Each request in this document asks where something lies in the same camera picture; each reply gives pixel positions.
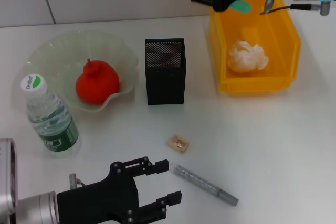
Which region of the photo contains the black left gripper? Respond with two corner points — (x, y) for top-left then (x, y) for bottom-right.
(56, 156), (183, 224)

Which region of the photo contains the white paper ball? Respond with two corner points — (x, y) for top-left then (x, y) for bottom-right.
(227, 39), (270, 73)

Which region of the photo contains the clear green-label water bottle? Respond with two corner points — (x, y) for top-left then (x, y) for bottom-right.
(20, 74), (80, 157)

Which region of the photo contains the grey marker pen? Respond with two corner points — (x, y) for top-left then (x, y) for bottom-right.
(169, 164), (239, 206)

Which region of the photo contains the small tan eraser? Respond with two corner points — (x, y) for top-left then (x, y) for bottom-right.
(167, 134), (190, 153)

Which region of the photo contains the black mesh pen holder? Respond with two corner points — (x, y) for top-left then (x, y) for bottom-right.
(144, 37), (185, 105)

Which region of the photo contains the pale green glass fruit plate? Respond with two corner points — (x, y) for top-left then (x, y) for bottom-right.
(25, 30), (140, 113)

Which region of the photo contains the yellow plastic bin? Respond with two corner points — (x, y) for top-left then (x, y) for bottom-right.
(208, 0), (302, 95)

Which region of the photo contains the silver left cable connector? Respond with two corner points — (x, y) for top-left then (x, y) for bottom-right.
(68, 173), (87, 190)

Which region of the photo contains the silver cable connector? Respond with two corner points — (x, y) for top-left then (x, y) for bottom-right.
(318, 0), (333, 17)
(68, 173), (87, 190)

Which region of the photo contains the thin right gripper cable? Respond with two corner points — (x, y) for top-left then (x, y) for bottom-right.
(259, 0), (321, 15)

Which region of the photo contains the silver right cable connector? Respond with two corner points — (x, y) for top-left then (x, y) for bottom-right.
(318, 0), (333, 17)

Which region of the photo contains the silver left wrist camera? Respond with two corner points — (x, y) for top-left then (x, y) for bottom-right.
(0, 138), (19, 224)

